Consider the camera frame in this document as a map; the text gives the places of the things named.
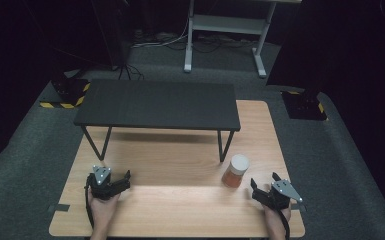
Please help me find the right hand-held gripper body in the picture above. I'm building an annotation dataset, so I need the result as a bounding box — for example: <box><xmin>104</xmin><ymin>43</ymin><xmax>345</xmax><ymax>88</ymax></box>
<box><xmin>260</xmin><ymin>179</ymin><xmax>304</xmax><ymax>211</ymax></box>

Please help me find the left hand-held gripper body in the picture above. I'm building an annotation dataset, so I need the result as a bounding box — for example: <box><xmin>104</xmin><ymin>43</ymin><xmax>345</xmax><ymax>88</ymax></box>
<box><xmin>86</xmin><ymin>164</ymin><xmax>123</xmax><ymax>201</ymax></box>

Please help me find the person's left hand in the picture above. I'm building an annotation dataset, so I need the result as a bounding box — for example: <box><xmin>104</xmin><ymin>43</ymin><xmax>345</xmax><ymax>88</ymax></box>
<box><xmin>87</xmin><ymin>192</ymin><xmax>121</xmax><ymax>231</ymax></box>

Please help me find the person's right hand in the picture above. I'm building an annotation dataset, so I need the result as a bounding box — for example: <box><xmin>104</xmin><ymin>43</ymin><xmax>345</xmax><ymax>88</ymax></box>
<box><xmin>262</xmin><ymin>201</ymin><xmax>293</xmax><ymax>235</ymax></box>

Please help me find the white-lidded jar with orange contents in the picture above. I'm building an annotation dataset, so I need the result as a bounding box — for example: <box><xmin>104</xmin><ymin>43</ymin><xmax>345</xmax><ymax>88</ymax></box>
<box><xmin>221</xmin><ymin>153</ymin><xmax>250</xmax><ymax>189</ymax></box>

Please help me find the black base with yellow stripes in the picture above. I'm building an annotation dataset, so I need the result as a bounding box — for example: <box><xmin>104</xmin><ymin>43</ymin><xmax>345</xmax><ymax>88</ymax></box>
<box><xmin>280</xmin><ymin>89</ymin><xmax>329</xmax><ymax>121</ymax></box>
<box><xmin>39</xmin><ymin>78</ymin><xmax>91</xmax><ymax>110</ymax></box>

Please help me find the black low shelf with legs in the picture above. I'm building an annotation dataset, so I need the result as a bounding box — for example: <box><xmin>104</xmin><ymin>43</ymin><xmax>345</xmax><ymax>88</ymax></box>
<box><xmin>73</xmin><ymin>78</ymin><xmax>242</xmax><ymax>163</ymax></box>

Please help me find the black tripod stand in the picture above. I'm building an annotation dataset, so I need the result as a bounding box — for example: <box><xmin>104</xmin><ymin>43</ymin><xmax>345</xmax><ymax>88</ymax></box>
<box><xmin>111</xmin><ymin>49</ymin><xmax>145</xmax><ymax>81</ymax></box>

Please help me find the dark upright panel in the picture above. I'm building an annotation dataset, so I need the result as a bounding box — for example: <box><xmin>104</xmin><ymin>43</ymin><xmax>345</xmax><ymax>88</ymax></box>
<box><xmin>91</xmin><ymin>0</ymin><xmax>138</xmax><ymax>69</ymax></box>

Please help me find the black strap of left gripper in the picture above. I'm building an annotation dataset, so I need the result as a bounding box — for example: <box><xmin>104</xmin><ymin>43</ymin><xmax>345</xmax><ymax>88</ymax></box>
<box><xmin>84</xmin><ymin>173</ymin><xmax>96</xmax><ymax>230</ymax></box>

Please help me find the black strap of gripper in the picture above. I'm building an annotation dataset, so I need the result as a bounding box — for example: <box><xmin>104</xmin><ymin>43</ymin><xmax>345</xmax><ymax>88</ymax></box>
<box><xmin>84</xmin><ymin>173</ymin><xmax>96</xmax><ymax>230</ymax></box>
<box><xmin>277</xmin><ymin>208</ymin><xmax>292</xmax><ymax>240</ymax></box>

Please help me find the black strap of right gripper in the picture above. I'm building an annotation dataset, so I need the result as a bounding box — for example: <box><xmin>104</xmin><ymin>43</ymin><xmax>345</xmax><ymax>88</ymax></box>
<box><xmin>277</xmin><ymin>208</ymin><xmax>292</xmax><ymax>240</ymax></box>

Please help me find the white cable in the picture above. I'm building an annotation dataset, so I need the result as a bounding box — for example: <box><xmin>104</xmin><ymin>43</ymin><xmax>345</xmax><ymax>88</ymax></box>
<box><xmin>131</xmin><ymin>19</ymin><xmax>190</xmax><ymax>49</ymax></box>

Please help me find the black cable tangle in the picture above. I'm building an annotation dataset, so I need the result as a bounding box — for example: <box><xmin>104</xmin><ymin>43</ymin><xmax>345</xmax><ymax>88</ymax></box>
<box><xmin>136</xmin><ymin>30</ymin><xmax>258</xmax><ymax>54</ymax></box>

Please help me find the grey metal desk frame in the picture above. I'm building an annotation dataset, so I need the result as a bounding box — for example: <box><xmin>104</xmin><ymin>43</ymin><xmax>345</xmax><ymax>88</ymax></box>
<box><xmin>183</xmin><ymin>0</ymin><xmax>303</xmax><ymax>79</ymax></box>

